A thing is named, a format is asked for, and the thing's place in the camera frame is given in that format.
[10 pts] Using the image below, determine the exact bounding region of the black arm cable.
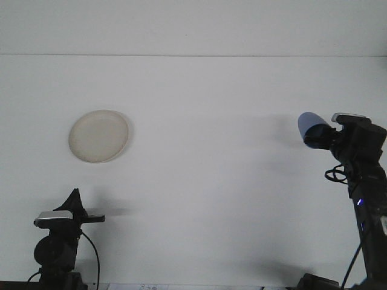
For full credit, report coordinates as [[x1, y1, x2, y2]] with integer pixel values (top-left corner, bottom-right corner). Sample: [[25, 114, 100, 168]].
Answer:
[[79, 231, 101, 288], [324, 164, 364, 288]]

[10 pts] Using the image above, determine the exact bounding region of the pale round plate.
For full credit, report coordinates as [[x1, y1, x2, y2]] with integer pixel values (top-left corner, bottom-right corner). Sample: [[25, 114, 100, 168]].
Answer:
[[68, 109, 133, 164]]

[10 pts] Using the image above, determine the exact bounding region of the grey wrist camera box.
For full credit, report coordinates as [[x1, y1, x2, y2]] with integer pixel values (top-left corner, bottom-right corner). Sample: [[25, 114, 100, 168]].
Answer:
[[331, 112, 372, 123], [33, 211, 74, 228]]

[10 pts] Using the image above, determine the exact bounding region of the pale blue cup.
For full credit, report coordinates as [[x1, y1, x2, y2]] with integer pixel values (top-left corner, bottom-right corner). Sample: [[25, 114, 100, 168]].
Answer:
[[298, 111, 331, 151]]

